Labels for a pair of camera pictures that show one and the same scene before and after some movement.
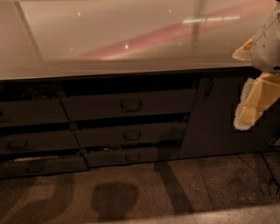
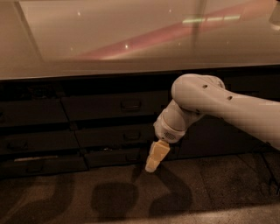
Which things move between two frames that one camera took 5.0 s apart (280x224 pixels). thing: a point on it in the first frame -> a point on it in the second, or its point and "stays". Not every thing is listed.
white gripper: [268, 49] -> [165, 131]
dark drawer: [136, 136] stays
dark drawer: [42, 165] stays
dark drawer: [32, 112] stays
